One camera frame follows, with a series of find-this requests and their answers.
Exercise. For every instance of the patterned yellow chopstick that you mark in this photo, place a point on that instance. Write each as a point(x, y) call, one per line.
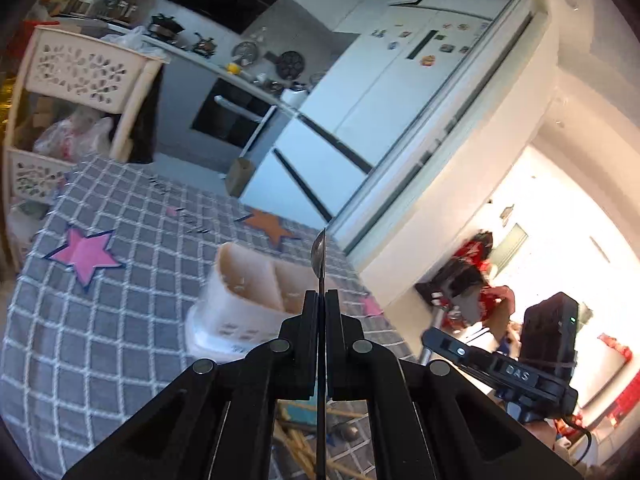
point(297, 446)

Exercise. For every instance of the grey checked tablecloth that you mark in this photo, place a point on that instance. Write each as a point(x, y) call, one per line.
point(96, 325)

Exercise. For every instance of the white refrigerator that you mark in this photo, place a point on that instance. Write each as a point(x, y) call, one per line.
point(363, 104)

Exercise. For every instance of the beige perforated storage rack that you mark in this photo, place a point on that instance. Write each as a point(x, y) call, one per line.
point(77, 69)

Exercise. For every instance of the black spoon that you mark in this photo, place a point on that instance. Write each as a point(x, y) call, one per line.
point(318, 263)

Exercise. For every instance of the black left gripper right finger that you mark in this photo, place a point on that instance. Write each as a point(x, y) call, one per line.
point(430, 421)

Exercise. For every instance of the black built-in oven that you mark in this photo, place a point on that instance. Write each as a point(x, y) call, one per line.
point(230, 114)

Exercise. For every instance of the grey kitchen counter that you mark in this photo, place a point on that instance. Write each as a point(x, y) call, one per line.
point(199, 60)

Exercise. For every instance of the brown paper bag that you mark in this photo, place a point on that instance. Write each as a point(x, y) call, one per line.
point(239, 174)

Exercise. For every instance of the white plastic utensil caddy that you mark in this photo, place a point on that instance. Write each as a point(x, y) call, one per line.
point(243, 303)

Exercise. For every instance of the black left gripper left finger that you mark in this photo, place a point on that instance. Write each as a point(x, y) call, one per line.
point(214, 421)

